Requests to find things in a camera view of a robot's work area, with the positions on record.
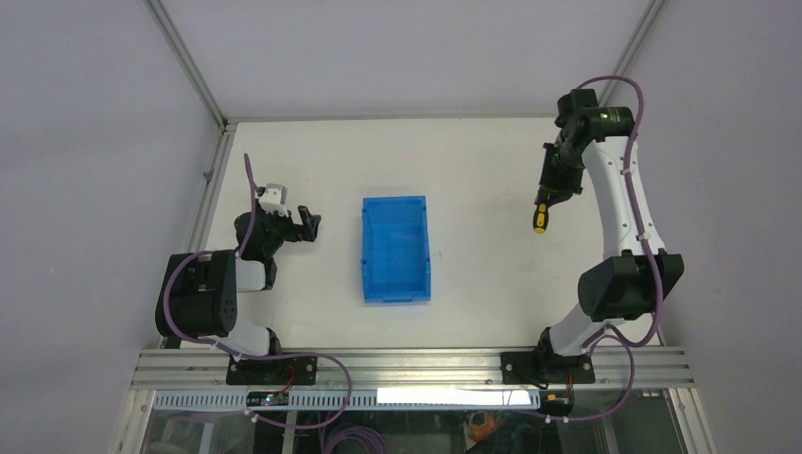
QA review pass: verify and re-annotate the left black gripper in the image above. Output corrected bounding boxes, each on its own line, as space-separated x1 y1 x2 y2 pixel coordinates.
253 199 319 257

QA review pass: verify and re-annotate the yellow black screwdriver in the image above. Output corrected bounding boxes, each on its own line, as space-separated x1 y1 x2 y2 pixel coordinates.
532 203 549 235

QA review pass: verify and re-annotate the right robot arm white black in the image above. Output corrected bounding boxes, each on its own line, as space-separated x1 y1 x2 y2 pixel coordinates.
532 88 685 383

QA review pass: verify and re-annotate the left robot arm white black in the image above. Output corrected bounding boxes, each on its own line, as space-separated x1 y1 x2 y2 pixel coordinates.
155 205 322 384

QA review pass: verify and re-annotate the blue plastic bin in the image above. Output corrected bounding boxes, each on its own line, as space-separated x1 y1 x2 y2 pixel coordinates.
360 195 432 305

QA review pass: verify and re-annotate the orange object below table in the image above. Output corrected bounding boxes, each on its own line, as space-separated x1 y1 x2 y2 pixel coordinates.
464 411 506 444

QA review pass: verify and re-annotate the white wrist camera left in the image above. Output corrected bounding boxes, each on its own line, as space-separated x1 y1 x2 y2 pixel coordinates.
257 183 290 218

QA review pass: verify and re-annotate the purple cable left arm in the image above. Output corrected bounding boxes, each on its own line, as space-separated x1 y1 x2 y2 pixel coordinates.
161 152 355 432

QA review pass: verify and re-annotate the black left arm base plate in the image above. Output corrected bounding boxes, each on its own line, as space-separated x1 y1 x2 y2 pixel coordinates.
225 357 318 386

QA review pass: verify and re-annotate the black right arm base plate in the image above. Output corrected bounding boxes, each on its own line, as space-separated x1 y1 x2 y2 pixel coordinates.
499 351 596 386

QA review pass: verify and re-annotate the white slotted cable duct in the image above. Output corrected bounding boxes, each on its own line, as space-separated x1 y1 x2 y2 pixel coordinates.
153 387 540 412

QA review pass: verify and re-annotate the aluminium rail front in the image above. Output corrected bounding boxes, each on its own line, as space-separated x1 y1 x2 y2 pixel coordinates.
131 346 695 391

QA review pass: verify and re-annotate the aluminium frame post right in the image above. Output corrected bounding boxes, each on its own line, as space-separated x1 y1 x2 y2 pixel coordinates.
599 0 667 106

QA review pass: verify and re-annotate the aluminium frame post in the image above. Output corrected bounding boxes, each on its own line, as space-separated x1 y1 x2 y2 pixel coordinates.
599 0 667 106
144 0 228 131

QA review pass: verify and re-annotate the aluminium frame post left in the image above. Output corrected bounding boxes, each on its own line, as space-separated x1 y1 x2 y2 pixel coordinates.
144 0 228 131

